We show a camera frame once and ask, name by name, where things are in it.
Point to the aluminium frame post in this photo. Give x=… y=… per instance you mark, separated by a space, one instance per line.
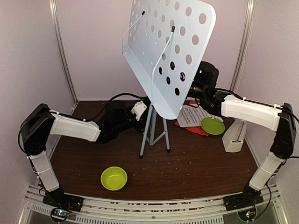
x=62 y=55
x=246 y=34

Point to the left aluminium frame post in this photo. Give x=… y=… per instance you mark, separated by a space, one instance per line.
x=62 y=55

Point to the light blue music stand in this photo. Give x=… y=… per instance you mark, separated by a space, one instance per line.
x=164 y=45

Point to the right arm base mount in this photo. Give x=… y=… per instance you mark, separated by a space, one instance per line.
x=245 y=203

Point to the green plate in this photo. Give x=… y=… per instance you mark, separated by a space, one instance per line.
x=213 y=126

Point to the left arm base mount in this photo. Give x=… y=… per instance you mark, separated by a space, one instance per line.
x=63 y=204

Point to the right aluminium frame post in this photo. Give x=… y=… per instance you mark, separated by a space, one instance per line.
x=246 y=34

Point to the white metronome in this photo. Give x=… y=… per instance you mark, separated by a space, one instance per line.
x=233 y=138

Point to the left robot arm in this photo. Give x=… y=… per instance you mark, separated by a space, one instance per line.
x=43 y=122

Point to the red paper sheet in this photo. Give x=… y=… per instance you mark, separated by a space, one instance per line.
x=196 y=129

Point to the green bowl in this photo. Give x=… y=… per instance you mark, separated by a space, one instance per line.
x=114 y=178

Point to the white sheet music page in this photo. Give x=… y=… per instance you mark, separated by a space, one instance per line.
x=192 y=117

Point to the front aluminium rail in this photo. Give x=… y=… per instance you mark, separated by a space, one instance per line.
x=94 y=210

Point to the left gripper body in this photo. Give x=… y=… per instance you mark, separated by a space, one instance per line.
x=120 y=126

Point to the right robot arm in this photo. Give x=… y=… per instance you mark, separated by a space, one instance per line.
x=225 y=103

